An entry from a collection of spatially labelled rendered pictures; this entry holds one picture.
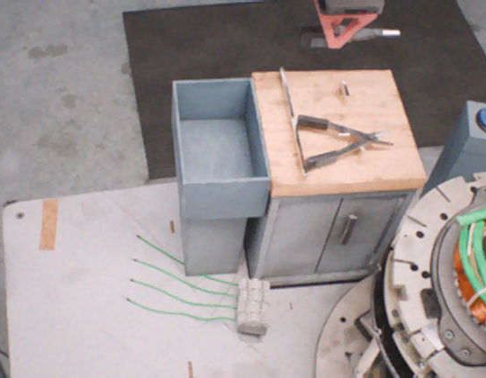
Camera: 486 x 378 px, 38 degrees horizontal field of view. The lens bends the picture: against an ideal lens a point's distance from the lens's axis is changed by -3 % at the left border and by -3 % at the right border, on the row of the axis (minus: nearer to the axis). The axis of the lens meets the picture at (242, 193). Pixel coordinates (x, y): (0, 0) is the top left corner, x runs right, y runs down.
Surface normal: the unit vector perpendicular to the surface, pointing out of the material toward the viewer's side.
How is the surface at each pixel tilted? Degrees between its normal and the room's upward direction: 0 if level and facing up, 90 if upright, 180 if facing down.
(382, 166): 0
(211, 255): 90
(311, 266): 90
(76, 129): 0
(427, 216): 0
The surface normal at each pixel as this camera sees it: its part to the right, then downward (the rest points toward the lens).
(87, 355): 0.09, -0.56
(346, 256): 0.13, 0.82
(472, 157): -0.14, 0.81
